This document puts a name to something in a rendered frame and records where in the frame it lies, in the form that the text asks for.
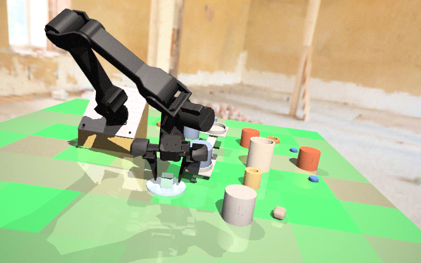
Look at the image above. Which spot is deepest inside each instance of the white cylinder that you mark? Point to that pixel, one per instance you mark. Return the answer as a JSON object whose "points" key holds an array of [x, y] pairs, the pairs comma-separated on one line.
{"points": [[238, 205]]}

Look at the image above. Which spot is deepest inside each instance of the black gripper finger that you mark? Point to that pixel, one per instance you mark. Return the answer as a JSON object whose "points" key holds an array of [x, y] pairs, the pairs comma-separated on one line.
{"points": [[153, 164], [184, 165]]}

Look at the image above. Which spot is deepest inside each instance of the tan hollow cylinder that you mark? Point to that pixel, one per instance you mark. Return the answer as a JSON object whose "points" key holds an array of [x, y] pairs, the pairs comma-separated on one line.
{"points": [[252, 177]]}

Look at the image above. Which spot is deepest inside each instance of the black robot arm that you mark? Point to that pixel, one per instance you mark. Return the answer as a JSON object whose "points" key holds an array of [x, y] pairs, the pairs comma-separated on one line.
{"points": [[76, 33]]}

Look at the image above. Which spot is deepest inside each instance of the brown cylinder with orange top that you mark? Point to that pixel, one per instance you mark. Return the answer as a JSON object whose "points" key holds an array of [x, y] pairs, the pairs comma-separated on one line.
{"points": [[246, 134], [308, 158]]}

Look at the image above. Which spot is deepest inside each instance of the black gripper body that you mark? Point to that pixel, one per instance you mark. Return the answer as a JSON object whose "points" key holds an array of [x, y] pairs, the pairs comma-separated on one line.
{"points": [[143, 147]]}

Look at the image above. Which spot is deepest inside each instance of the white round dish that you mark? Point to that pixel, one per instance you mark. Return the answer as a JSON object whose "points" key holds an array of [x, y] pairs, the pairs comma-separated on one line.
{"points": [[155, 187]]}

